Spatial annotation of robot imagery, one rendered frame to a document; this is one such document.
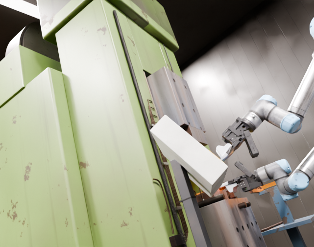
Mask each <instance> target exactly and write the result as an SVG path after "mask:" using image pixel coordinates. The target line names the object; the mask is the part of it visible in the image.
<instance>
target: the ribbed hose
mask: <svg viewBox="0 0 314 247"><path fill-rule="evenodd" d="M113 15H114V18H115V22H116V25H117V28H118V32H119V35H120V39H121V43H122V46H123V49H124V53H125V56H126V60H127V63H128V66H129V69H130V73H131V76H132V79H133V83H134V86H135V90H136V93H137V96H138V100H139V103H140V107H141V110H142V113H143V117H144V120H145V124H146V127H147V130H148V134H149V137H150V141H151V144H152V147H153V150H154V154H155V157H156V161H157V164H158V168H159V171H160V174H161V177H162V181H163V184H164V188H165V191H166V194H167V197H168V200H169V204H170V208H171V211H172V215H173V218H174V221H175V225H176V228H177V231H178V234H181V236H182V239H183V243H184V244H182V247H187V246H186V242H185V239H184V235H183V232H182V229H181V225H180V221H179V218H178V215H177V212H176V209H175V206H174V202H173V199H172V196H171V192H170V189H169V186H168V183H167V179H166V176H165V172H164V169H163V165H162V162H161V159H160V155H159V152H158V149H157V146H156V142H155V139H154V137H153V136H152V134H151V132H150V130H151V126H150V122H149V119H148V116H147V112H146V109H145V105H144V102H143V99H142V95H141V92H140V89H139V86H138V82H137V79H136V76H135V72H134V69H133V66H132V62H131V59H130V56H129V53H128V49H127V46H126V43H125V39H124V36H123V33H122V29H121V25H120V23H119V19H118V16H117V13H116V10H113Z"/></svg>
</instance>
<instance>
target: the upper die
mask: <svg viewBox="0 0 314 247"><path fill-rule="evenodd" d="M183 130H185V131H186V132H187V133H188V134H190V135H191V136H192V137H193V138H195V139H196V140H197V141H198V142H199V143H201V144H202V145H203V146H206V145H208V143H207V140H206V137H205V135H204V132H203V131H202V130H200V129H197V128H195V127H192V126H190V125H189V126H187V127H185V128H183Z"/></svg>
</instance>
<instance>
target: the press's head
mask: <svg viewBox="0 0 314 247"><path fill-rule="evenodd" d="M92 1H93V0H37V4H38V11H39V17H40V23H41V29H42V36H43V39H44V40H46V41H48V42H50V43H52V44H54V45H56V46H57V41H56V36H55V34H56V33H57V32H58V31H59V30H60V29H61V28H62V27H63V26H65V25H66V24H67V23H68V22H69V21H70V20H71V19H72V18H74V17H75V16H76V15H77V14H78V13H79V12H80V11H81V10H83V9H84V8H85V7H86V6H87V5H88V4H89V3H90V2H92ZM107 1H109V2H110V3H111V4H112V5H113V6H115V7H116V8H117V9H119V10H120V11H121V12H122V13H124V14H125V15H126V16H128V17H129V18H130V19H132V20H133V21H134V22H135V23H137V24H138V25H139V26H141V27H142V28H143V29H144V30H146V31H147V32H148V33H149V34H151V35H152V36H153V37H155V38H156V39H157V40H158V41H160V42H161V43H162V44H164V45H165V46H166V47H167V48H169V49H170V50H171V51H173V52H175V51H177V50H178V49H179V46H178V43H177V41H176V38H175V36H174V33H173V31H172V28H171V26H170V23H169V20H168V18H167V15H166V13H165V10H164V8H163V6H162V5H161V4H160V3H159V2H158V1H157V0H107Z"/></svg>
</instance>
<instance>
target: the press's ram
mask: <svg viewBox="0 0 314 247"><path fill-rule="evenodd" d="M146 79H147V82H148V85H149V88H150V91H151V94H152V97H153V101H154V104H155V107H156V110H157V113H158V116H159V119H161V118H162V117H163V116H164V115H166V116H168V117H169V118H170V119H171V120H173V121H174V122H175V123H176V124H177V125H179V126H180V127H181V128H185V127H187V126H189V125H190V126H192V127H195V128H197V129H200V130H202V131H203V132H204V133H205V132H206V130H205V128H204V125H203V122H202V120H201V117H200V115H199V112H198V109H197V107H196V104H195V101H194V99H193V96H192V94H191V91H190V89H189V86H188V83H187V81H186V80H184V79H183V78H181V77H180V76H178V75H177V74H175V73H174V72H172V71H171V70H169V69H168V68H166V67H165V66H164V67H162V68H161V69H159V70H157V71H156V72H154V73H153V74H151V75H150V76H148V77H147V78H146Z"/></svg>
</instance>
